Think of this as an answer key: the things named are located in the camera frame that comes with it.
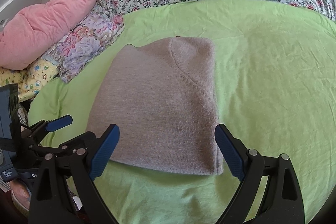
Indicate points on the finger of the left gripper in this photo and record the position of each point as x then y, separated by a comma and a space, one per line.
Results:
48, 128
85, 144

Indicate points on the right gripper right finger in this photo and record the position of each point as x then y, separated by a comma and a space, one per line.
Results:
282, 199

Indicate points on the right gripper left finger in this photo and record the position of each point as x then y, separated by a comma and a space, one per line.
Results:
64, 191

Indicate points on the beige knitted sweater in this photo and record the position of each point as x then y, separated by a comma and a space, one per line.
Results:
162, 98

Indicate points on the plaid cloth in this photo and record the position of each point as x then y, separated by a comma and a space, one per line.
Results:
22, 115

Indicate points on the yellow cartoon print cloth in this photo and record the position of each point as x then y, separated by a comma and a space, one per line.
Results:
30, 80

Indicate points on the pastel floral pillow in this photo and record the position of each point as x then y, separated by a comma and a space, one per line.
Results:
88, 39

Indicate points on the pink quilt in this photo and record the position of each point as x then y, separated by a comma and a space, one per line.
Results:
36, 28

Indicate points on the green bed sheet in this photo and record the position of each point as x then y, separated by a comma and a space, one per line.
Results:
275, 87

